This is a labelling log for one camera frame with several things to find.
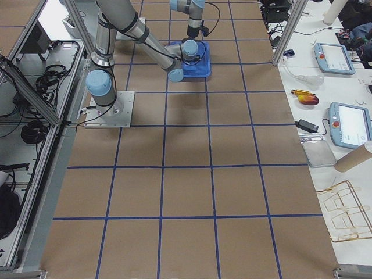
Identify wire rack frame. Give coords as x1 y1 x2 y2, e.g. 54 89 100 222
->
316 180 371 243

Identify cardboard tube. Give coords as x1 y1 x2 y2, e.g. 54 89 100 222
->
334 141 371 173

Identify black power adapter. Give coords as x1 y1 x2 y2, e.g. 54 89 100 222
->
295 119 319 133

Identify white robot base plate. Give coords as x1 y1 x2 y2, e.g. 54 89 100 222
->
83 91 135 128

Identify teach pendant far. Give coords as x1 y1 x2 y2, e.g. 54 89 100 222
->
313 43 355 76

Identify teach pendant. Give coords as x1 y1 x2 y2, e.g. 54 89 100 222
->
328 102 371 149
313 43 355 76

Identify blue plastic tray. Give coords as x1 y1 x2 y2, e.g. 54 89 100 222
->
166 39 211 82

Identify clear plastic lid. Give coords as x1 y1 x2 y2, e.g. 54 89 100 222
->
302 140 337 168

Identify teach pendant near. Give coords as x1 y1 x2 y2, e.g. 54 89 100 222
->
328 102 371 149

